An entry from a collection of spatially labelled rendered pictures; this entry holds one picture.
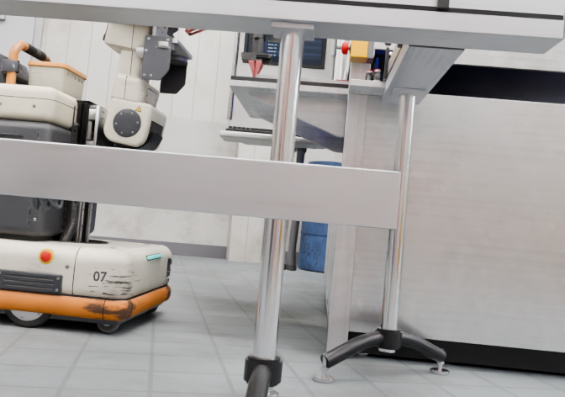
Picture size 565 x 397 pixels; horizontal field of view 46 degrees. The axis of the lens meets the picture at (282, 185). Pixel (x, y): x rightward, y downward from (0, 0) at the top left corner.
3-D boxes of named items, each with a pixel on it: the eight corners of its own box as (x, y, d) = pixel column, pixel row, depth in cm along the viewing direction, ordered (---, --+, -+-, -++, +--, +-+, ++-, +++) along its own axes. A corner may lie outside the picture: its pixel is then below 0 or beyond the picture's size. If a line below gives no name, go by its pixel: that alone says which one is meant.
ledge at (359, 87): (391, 96, 217) (391, 90, 217) (395, 88, 204) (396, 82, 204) (348, 92, 217) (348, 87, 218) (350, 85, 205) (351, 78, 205)
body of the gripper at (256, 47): (270, 59, 229) (271, 38, 230) (240, 57, 230) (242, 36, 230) (271, 63, 236) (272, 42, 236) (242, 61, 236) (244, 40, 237)
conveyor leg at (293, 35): (283, 384, 143) (314, 35, 147) (281, 395, 134) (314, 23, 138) (242, 380, 144) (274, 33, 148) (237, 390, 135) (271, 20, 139)
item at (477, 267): (483, 306, 414) (493, 166, 418) (644, 389, 208) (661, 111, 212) (322, 290, 420) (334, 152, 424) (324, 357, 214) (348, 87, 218)
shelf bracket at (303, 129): (339, 152, 280) (341, 122, 281) (339, 151, 277) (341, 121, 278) (259, 145, 282) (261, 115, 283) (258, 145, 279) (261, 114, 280)
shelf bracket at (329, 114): (343, 137, 230) (346, 100, 231) (344, 136, 227) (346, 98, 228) (246, 129, 232) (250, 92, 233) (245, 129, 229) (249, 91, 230)
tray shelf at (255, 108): (359, 126, 289) (360, 122, 289) (372, 96, 219) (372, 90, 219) (250, 118, 292) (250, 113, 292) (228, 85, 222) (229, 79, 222)
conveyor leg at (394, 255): (400, 349, 198) (420, 95, 202) (404, 355, 189) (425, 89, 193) (370, 346, 198) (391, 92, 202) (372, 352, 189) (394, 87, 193)
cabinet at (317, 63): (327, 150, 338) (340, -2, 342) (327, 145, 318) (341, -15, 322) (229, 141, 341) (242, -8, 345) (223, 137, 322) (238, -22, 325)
